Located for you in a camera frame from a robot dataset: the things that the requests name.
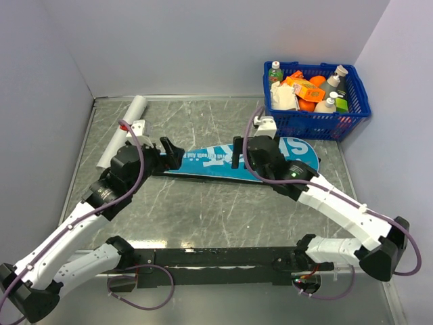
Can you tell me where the orange fruit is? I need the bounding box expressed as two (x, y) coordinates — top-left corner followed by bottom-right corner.
(309, 75), (327, 87)
(298, 98), (316, 112)

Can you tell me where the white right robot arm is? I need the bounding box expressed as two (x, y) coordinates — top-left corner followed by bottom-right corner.
(232, 135), (409, 282)

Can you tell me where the orange fruit front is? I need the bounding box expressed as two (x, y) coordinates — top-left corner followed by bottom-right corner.
(298, 98), (316, 112)

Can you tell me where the green drink bottle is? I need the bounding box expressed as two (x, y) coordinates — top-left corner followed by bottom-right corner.
(268, 61), (283, 86)

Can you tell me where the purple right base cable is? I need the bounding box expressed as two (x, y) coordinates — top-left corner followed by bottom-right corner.
(292, 263), (356, 301)

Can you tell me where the cream pump lotion bottle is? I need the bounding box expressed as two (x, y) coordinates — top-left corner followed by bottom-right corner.
(314, 91), (339, 114)

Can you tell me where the blue sport racket bag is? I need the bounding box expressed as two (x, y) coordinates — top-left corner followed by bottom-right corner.
(152, 136), (322, 183)

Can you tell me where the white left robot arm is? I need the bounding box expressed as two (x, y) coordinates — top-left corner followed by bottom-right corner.
(1, 137), (185, 323)

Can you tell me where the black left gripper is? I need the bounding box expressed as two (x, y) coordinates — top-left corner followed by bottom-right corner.
(128, 135), (184, 194)

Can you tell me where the aluminium frame rail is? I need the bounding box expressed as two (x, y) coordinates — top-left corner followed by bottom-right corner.
(32, 245), (392, 278)

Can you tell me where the grey pump bottle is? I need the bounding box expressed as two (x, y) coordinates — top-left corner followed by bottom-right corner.
(319, 65), (348, 100)

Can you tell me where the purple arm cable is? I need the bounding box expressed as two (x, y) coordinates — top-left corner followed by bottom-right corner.
(244, 104), (423, 277)
(0, 118), (147, 322)

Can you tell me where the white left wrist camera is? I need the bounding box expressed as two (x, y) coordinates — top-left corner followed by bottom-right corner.
(120, 119), (151, 146)

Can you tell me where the green carton box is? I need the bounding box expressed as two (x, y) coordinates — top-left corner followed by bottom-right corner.
(335, 97), (349, 114)

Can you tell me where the blue plastic shopping basket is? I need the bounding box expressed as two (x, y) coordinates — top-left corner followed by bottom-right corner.
(263, 61), (371, 142)

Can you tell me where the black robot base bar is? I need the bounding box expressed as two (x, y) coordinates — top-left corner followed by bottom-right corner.
(93, 245), (336, 288)

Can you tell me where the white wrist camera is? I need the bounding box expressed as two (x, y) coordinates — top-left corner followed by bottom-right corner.
(253, 116), (277, 139)
(120, 119), (151, 146)

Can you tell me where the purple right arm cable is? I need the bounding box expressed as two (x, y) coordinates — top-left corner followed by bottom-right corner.
(244, 104), (423, 277)

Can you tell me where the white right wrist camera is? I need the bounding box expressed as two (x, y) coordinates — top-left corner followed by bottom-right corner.
(253, 116), (277, 139)

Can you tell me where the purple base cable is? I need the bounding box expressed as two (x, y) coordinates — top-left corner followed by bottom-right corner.
(292, 263), (356, 301)
(106, 263), (176, 311)

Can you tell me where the cream paper bag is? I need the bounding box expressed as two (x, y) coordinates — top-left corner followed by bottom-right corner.
(270, 81), (300, 111)

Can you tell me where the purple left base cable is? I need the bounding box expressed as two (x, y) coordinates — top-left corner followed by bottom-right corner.
(106, 263), (176, 311)

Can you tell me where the orange snack box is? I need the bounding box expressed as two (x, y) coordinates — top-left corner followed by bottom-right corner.
(282, 77), (325, 103)

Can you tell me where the small orange packet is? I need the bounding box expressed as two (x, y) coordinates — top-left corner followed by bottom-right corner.
(290, 70), (304, 79)

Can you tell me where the orange fruit back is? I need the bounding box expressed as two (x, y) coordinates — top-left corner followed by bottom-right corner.
(309, 75), (327, 87)

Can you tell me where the white shuttlecock tube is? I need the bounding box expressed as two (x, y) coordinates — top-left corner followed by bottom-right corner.
(96, 95), (147, 170)

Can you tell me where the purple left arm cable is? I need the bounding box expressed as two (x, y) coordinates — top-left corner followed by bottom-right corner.
(0, 118), (147, 322)

